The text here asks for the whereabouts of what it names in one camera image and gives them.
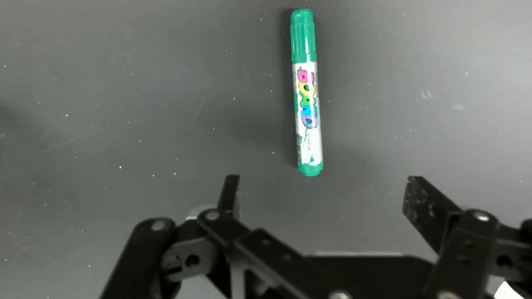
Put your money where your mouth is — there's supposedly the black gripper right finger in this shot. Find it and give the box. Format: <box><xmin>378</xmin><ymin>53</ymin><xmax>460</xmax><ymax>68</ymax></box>
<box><xmin>402</xmin><ymin>174</ymin><xmax>532</xmax><ymax>299</ymax></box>

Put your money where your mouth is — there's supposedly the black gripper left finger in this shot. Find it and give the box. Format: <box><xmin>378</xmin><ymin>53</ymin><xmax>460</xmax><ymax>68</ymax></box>
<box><xmin>97</xmin><ymin>173</ymin><xmax>312</xmax><ymax>299</ymax></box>

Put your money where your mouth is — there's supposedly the green whiteboard marker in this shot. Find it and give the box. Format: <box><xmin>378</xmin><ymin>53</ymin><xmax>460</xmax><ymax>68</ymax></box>
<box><xmin>287</xmin><ymin>7</ymin><xmax>325</xmax><ymax>179</ymax></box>

